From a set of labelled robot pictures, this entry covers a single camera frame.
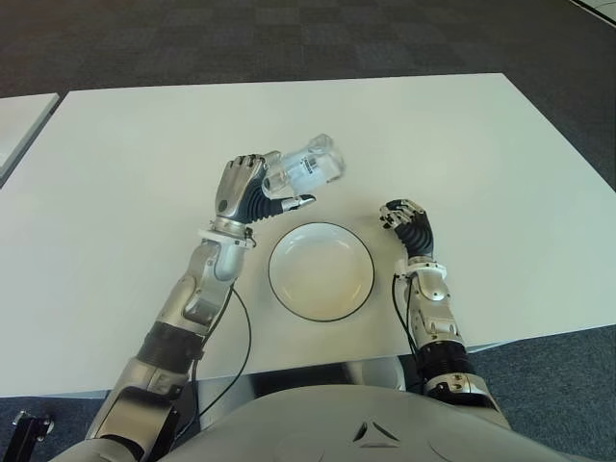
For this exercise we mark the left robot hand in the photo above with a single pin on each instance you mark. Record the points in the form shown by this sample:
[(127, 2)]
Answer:
[(236, 187)]

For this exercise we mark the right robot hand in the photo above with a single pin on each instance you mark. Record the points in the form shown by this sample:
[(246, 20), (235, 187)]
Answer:
[(418, 236)]

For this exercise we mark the clear water bottle blue cap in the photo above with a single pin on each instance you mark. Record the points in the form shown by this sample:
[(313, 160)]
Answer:
[(308, 166)]

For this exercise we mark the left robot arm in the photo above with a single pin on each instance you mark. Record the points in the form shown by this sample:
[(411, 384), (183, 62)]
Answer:
[(192, 298)]

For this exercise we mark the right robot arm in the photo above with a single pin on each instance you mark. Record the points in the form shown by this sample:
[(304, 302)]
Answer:
[(440, 346)]

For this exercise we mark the white plate black rim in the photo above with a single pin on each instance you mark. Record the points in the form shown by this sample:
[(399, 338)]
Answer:
[(320, 272)]

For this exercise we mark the grey robot torso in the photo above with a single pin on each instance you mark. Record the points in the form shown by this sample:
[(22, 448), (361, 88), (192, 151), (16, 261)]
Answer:
[(337, 428)]

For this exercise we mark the neighbouring white table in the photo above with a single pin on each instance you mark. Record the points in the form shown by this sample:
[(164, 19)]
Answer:
[(21, 125)]

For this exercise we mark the black caster wheel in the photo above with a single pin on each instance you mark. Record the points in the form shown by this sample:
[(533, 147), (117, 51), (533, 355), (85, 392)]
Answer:
[(31, 426)]

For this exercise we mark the white rounded pedestal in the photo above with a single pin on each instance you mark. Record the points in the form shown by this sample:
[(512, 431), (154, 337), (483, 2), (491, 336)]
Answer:
[(380, 373)]

